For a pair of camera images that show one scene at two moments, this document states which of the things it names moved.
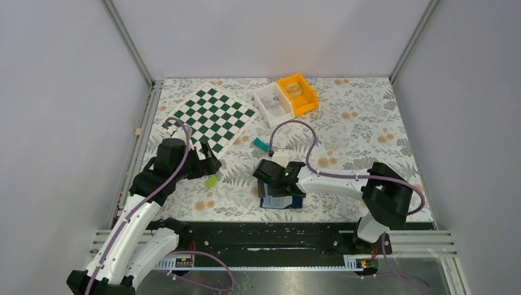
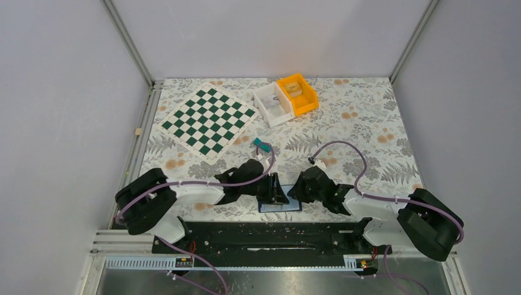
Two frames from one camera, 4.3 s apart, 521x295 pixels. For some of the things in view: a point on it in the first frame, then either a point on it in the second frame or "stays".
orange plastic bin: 303,97 stays
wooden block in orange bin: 293,89 stays
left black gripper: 209,165 to 274,193
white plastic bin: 275,106 stays
